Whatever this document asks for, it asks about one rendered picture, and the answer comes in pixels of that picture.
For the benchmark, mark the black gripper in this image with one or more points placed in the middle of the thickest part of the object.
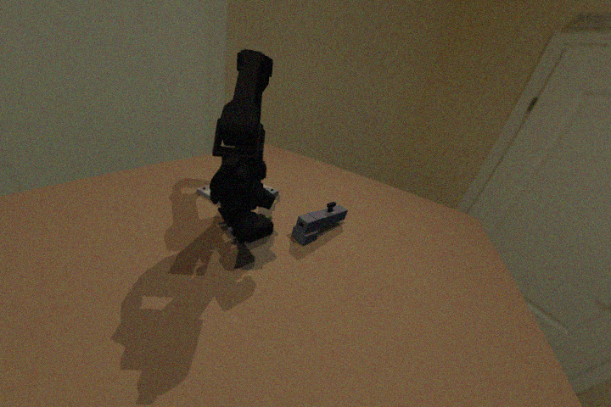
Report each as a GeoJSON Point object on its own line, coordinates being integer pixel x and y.
{"type": "Point", "coordinates": [247, 226]}

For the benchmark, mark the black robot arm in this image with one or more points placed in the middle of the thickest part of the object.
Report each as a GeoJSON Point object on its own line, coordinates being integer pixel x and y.
{"type": "Point", "coordinates": [239, 127]}

